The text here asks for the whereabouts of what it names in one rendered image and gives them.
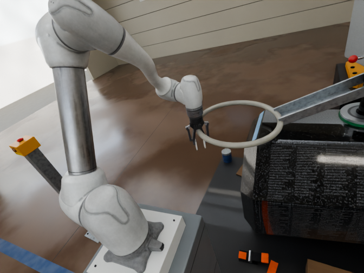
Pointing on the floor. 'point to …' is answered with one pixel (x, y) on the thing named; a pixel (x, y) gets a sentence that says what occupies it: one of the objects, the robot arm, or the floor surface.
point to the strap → (272, 267)
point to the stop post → (41, 164)
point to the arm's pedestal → (188, 245)
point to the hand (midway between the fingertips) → (200, 143)
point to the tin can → (226, 155)
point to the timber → (312, 267)
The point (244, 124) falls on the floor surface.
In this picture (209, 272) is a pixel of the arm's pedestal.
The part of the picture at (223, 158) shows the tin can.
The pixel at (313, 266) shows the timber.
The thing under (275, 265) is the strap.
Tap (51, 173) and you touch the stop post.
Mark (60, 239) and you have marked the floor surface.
